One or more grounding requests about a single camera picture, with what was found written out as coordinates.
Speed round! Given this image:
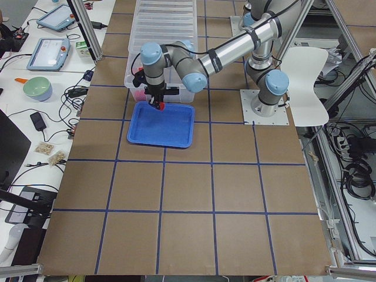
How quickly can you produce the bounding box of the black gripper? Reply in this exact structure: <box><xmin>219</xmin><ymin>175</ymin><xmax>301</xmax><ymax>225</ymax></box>
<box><xmin>132</xmin><ymin>69</ymin><xmax>179</xmax><ymax>109</ymax></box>

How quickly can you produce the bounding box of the red block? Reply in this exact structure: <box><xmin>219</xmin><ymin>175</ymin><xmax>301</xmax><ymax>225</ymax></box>
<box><xmin>156</xmin><ymin>102</ymin><xmax>165</xmax><ymax>111</ymax></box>

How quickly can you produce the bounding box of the clear plastic box lid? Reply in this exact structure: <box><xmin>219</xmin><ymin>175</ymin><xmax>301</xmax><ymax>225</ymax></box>
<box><xmin>128</xmin><ymin>0</ymin><xmax>198</xmax><ymax>53</ymax></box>

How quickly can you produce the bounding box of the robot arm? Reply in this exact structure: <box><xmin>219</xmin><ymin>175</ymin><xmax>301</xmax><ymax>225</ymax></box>
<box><xmin>133</xmin><ymin>1</ymin><xmax>301</xmax><ymax>117</ymax></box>

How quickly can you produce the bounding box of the clear plastic storage box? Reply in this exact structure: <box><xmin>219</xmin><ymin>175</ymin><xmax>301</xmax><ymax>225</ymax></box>
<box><xmin>124</xmin><ymin>52</ymin><xmax>194</xmax><ymax>103</ymax></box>

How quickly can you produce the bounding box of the blue plastic tray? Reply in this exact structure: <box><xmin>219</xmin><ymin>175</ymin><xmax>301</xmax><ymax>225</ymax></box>
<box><xmin>127</xmin><ymin>102</ymin><xmax>195</xmax><ymax>148</ymax></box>

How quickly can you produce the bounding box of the green white carton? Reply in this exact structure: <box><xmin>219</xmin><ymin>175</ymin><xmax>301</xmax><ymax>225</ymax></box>
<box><xmin>75</xmin><ymin>41</ymin><xmax>91</xmax><ymax>58</ymax></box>

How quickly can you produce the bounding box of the blue teach pendant near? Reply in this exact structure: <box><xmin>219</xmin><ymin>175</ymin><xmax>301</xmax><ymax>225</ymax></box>
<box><xmin>26</xmin><ymin>38</ymin><xmax>71</xmax><ymax>71</ymax></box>

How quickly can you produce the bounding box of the blue teach pendant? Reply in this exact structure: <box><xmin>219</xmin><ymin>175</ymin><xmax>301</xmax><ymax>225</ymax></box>
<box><xmin>36</xmin><ymin>4</ymin><xmax>75</xmax><ymax>32</ymax></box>
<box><xmin>26</xmin><ymin>38</ymin><xmax>71</xmax><ymax>71</ymax></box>

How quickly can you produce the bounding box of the green bowl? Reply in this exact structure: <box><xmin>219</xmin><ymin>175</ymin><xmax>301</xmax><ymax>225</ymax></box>
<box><xmin>23</xmin><ymin>76</ymin><xmax>52</xmax><ymax>102</ymax></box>

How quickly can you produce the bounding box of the black phone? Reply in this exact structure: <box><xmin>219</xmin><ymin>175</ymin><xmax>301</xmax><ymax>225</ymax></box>
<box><xmin>30</xmin><ymin>112</ymin><xmax>46</xmax><ymax>132</ymax></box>

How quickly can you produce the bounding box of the blue teach pendant far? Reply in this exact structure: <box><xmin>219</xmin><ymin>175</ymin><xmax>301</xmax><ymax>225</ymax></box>
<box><xmin>36</xmin><ymin>4</ymin><xmax>75</xmax><ymax>32</ymax></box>

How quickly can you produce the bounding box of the white chair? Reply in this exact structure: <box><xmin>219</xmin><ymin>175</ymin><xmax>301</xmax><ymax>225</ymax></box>
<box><xmin>280</xmin><ymin>46</ymin><xmax>329</xmax><ymax>127</ymax></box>

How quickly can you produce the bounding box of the aluminium frame post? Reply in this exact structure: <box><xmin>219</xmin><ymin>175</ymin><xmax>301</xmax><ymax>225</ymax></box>
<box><xmin>67</xmin><ymin>0</ymin><xmax>103</xmax><ymax>62</ymax></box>

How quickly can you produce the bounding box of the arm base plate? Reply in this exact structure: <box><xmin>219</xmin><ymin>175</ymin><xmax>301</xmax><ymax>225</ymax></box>
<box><xmin>240</xmin><ymin>89</ymin><xmax>289</xmax><ymax>126</ymax></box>

